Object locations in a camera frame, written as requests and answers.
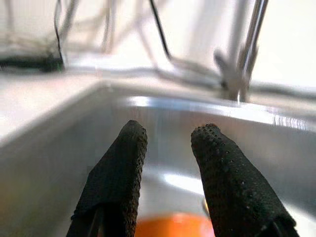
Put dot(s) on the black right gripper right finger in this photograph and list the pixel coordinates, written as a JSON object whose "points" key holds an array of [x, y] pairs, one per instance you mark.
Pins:
{"points": [[234, 187]]}

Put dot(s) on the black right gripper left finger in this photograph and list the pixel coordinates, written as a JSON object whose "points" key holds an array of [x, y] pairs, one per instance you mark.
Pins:
{"points": [[116, 177]]}

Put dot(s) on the orange plastic bowl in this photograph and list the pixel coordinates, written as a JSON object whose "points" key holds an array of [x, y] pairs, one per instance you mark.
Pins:
{"points": [[172, 227]]}

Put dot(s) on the stainless steel sink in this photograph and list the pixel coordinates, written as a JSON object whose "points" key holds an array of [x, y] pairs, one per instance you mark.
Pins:
{"points": [[61, 148]]}

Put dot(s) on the chrome faucet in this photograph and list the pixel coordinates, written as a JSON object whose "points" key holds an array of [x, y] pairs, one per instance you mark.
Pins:
{"points": [[249, 49]]}

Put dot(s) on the black power adapter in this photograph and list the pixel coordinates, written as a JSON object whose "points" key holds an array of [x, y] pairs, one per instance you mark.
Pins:
{"points": [[29, 64]]}

